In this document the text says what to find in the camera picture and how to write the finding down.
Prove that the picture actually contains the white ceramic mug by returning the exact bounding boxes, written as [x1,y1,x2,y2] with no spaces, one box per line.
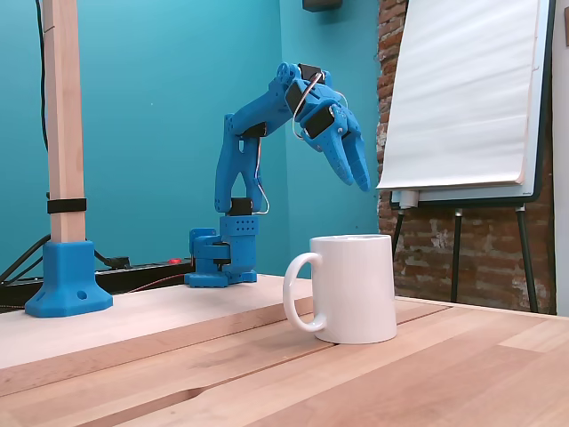
[283,234,398,345]

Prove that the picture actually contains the white flipchart paper pad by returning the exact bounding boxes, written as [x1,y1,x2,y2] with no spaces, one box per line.
[375,0,546,191]

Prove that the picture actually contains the dark flipchart easel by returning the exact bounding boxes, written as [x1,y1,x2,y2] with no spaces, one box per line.
[388,0,557,315]

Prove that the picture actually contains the black power strip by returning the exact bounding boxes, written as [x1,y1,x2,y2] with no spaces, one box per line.
[0,259,197,304]

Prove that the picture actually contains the gripper servo wire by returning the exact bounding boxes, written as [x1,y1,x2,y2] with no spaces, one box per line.
[292,72,325,140]

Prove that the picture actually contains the dark wall box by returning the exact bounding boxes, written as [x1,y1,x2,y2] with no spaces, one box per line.
[302,0,344,13]

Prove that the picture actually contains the thin red wire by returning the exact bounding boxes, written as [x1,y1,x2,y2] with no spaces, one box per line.
[118,272,188,295]

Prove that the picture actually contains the wooden post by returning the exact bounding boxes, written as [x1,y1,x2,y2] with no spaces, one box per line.
[42,0,88,246]

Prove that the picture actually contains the black strap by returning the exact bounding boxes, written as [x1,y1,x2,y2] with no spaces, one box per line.
[46,198,88,215]

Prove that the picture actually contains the black cable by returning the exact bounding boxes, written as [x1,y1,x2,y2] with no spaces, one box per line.
[34,0,51,153]

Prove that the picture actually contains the blue post base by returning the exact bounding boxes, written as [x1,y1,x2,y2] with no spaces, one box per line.
[24,240,114,319]

